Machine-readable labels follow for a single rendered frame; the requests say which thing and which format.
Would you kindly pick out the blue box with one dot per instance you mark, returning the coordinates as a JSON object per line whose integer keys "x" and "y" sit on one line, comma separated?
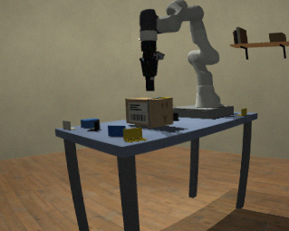
{"x": 88, "y": 123}

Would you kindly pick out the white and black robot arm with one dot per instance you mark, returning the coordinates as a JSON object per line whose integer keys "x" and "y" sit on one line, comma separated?
{"x": 206, "y": 55}

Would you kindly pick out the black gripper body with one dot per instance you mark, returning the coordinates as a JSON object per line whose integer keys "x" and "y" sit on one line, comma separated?
{"x": 150, "y": 47}

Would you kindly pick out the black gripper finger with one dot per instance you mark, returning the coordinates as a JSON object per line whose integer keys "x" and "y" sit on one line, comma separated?
{"x": 153, "y": 67}
{"x": 145, "y": 70}

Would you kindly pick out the tan cardboard box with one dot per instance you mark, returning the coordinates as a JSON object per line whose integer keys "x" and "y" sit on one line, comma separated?
{"x": 159, "y": 113}

